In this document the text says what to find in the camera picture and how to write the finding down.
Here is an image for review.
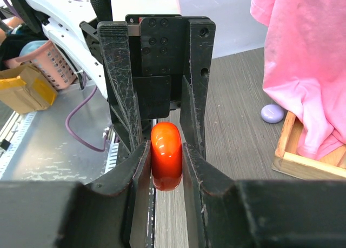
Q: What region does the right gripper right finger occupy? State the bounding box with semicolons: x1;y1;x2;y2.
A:
182;143;254;247

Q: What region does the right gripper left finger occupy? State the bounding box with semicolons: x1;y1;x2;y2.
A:
87;141;150;247

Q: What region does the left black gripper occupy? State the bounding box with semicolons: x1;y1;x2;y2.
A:
97;14;216;158

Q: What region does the red earbud case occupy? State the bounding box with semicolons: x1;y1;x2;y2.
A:
151;122;182;191

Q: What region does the purple earbud case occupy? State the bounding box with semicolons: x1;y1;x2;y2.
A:
261;104;285;124

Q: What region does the wooden clothes rack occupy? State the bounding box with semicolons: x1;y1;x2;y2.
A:
271;110;346;181

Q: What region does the pink laundry basket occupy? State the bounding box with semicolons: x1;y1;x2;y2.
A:
4;40;77;90

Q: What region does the cardboard box yellow tape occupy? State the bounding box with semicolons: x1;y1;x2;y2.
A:
1;65;58;115

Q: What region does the pink t-shirt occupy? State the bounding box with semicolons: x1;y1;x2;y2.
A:
250;0;345;159

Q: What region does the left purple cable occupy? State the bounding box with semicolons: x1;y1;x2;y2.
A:
0;0;114;153

